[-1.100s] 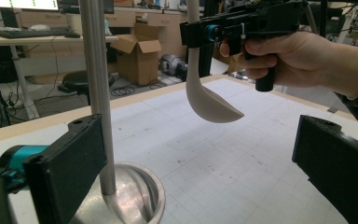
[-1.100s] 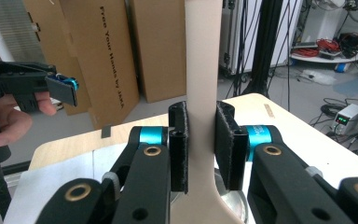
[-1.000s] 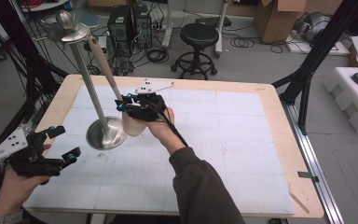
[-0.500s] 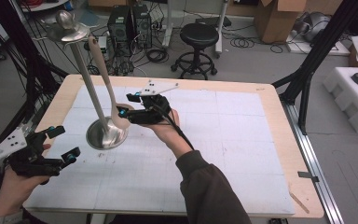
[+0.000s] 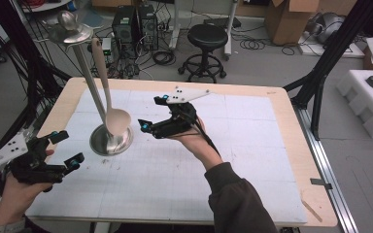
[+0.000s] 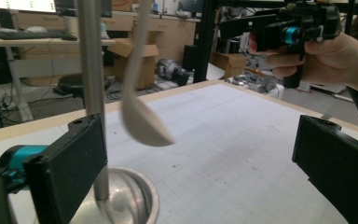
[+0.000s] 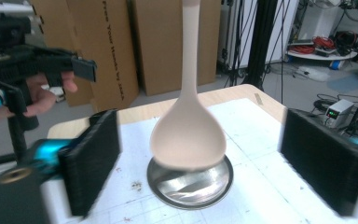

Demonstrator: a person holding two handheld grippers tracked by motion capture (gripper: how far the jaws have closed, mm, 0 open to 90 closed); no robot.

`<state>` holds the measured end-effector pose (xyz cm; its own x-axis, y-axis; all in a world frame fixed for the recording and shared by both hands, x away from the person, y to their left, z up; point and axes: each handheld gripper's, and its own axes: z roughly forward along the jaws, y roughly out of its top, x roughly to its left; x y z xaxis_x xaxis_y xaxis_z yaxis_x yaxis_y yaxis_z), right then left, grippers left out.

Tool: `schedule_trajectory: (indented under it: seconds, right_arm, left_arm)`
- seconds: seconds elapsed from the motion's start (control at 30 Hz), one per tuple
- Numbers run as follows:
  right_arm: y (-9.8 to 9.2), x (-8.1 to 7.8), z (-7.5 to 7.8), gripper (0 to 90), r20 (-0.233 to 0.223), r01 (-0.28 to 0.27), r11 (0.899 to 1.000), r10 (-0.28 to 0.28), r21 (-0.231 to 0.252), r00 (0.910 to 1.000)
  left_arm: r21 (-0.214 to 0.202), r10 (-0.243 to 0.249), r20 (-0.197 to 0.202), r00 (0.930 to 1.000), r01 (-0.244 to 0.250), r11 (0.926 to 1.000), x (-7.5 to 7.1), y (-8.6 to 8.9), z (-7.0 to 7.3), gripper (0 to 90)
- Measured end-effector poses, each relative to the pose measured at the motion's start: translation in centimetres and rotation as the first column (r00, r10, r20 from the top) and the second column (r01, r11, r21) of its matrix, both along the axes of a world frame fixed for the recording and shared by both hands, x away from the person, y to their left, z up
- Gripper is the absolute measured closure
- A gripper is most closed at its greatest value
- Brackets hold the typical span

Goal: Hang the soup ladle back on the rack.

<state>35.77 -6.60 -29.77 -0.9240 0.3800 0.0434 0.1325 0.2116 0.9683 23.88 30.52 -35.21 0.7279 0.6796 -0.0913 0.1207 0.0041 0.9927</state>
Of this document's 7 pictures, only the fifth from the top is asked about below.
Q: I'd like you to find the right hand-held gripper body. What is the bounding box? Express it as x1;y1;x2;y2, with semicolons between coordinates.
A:
150;84;214;141

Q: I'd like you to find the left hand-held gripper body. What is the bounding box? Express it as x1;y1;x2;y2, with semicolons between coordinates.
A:
0;128;68;185

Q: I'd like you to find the beige wooden spoon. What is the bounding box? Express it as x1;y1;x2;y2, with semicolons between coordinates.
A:
90;37;132;137

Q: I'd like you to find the steel utensil stand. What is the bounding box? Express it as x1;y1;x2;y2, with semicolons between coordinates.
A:
47;10;135;157

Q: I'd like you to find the person's right hand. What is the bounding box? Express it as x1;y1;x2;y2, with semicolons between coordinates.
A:
167;116;224;172

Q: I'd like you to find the person's left hand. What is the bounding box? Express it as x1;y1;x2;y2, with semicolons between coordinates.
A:
0;148;55;228

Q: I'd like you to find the wooden table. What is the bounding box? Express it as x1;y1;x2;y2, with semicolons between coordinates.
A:
0;76;339;228

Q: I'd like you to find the white grid mat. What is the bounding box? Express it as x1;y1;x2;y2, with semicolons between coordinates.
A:
25;87;308;225

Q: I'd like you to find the grey wristband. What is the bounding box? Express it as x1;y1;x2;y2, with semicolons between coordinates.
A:
0;217;27;233

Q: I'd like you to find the black computer tower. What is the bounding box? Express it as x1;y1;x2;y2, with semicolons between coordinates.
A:
111;5;140;50
137;3;160;51

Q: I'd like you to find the white metal stand leg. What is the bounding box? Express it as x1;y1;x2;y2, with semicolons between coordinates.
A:
167;0;183;51
222;0;238;61

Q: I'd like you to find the small silver device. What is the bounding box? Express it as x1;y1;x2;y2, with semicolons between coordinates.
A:
100;37;113;64

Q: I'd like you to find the black round stool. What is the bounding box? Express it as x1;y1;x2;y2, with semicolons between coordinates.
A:
177;23;229;84

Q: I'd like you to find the black flat device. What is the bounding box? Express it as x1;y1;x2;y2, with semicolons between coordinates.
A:
203;16;243;30

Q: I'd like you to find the white round table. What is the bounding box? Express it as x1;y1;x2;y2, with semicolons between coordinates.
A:
20;0;74;14

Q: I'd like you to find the brown cardboard box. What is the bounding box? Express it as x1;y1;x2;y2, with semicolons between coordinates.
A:
264;0;322;46

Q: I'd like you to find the grey tape strip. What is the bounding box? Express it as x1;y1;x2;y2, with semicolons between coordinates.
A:
310;177;334;190

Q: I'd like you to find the thin wooden stick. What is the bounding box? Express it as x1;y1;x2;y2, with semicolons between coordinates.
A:
300;198;323;223

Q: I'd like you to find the grey round appliance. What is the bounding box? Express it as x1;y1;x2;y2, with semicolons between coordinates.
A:
307;12;346;45

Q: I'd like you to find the large white foam block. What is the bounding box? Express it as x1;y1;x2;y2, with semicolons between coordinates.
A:
336;69;373;140

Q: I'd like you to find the black cable coil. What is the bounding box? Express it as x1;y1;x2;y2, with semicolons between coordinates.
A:
152;50;177;67
239;37;267;51

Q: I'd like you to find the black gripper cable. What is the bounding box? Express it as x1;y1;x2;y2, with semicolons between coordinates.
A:
191;117;221;157

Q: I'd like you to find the black metal frame with cables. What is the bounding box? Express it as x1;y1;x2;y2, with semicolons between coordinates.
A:
0;0;73;197

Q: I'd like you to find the aluminium rail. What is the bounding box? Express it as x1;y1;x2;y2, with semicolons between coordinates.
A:
292;104;359;233

